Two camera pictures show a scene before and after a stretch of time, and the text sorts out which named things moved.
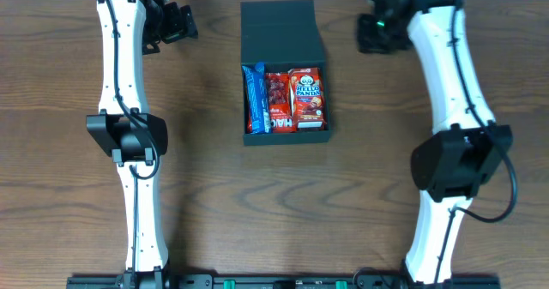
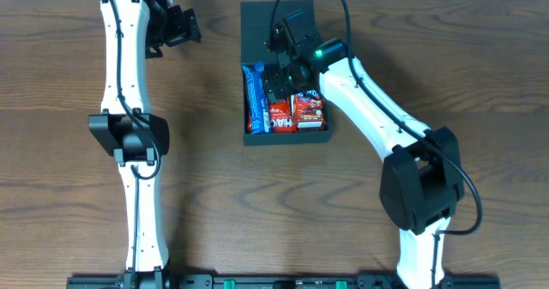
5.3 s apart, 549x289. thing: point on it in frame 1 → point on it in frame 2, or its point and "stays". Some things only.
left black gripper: (177, 31) stays
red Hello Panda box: (307, 96) stays
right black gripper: (375, 33) → (276, 83)
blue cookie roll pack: (256, 89) stays
